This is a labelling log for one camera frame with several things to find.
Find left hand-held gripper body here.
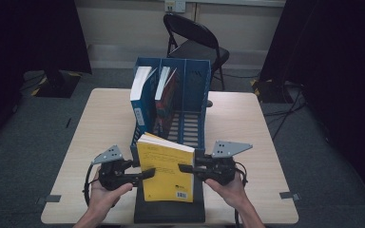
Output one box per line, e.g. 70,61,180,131
90,144,135,192

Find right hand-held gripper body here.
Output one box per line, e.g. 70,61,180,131
202,140,254,186

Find yellow book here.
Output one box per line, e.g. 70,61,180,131
136,132,196,203

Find black book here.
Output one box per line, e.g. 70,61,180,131
133,175,206,224

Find blue book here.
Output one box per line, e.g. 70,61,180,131
129,66,160,145

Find red illustrated book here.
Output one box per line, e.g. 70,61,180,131
154,66,179,143

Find blue plastic file rack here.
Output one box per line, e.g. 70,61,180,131
129,56,211,160

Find person's left hand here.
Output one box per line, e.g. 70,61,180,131
88,169,134,217

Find person's right hand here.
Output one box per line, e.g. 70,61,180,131
204,172,246,211

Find grey tape strip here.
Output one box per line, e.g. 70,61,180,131
279,191,300,201
37,194,62,205

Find black stand base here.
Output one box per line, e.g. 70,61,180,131
28,69,83,99
250,78,296,104

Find black folding chair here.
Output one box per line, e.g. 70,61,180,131
163,12,231,92

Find black curtain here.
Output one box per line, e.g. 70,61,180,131
0,0,93,151
259,0,365,203

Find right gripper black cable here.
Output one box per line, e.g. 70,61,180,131
233,161,249,228

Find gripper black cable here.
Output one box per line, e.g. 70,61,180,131
233,161,249,228
83,162,100,207

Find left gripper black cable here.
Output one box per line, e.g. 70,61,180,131
83,162,100,207

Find black floor cables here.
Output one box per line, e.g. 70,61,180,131
221,71,308,142

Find white wall socket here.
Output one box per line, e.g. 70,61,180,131
164,0,186,13

